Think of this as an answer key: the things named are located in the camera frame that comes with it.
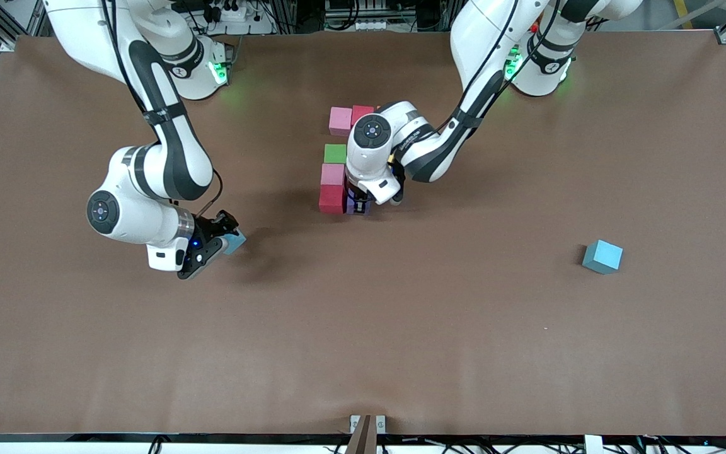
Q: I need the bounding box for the black cable bundle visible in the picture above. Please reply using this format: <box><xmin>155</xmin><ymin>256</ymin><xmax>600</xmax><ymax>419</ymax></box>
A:
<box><xmin>637</xmin><ymin>424</ymin><xmax>726</xmax><ymax>454</ymax></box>

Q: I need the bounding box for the slim white power strip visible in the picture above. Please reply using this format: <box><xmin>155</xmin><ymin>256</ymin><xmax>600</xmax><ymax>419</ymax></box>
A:
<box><xmin>337</xmin><ymin>18</ymin><xmax>389</xmax><ymax>32</ymax></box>

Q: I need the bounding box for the white power strip with plugs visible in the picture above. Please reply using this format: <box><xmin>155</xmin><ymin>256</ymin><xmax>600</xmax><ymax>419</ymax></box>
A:
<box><xmin>202</xmin><ymin>0</ymin><xmax>275</xmax><ymax>35</ymax></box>

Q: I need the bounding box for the brown wooden stick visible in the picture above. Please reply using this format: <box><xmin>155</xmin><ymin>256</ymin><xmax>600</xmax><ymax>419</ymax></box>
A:
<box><xmin>345</xmin><ymin>414</ymin><xmax>377</xmax><ymax>454</ymax></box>

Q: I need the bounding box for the small metal bracket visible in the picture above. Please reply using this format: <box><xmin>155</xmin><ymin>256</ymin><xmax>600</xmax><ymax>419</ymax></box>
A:
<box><xmin>350</xmin><ymin>414</ymin><xmax>386</xmax><ymax>434</ymax></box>

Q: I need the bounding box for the brown paper table cover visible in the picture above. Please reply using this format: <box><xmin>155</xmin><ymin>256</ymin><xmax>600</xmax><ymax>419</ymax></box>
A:
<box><xmin>0</xmin><ymin>33</ymin><xmax>726</xmax><ymax>437</ymax></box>

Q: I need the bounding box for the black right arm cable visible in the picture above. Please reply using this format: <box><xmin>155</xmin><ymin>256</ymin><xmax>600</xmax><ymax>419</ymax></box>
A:
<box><xmin>196</xmin><ymin>169</ymin><xmax>224</xmax><ymax>219</ymax></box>

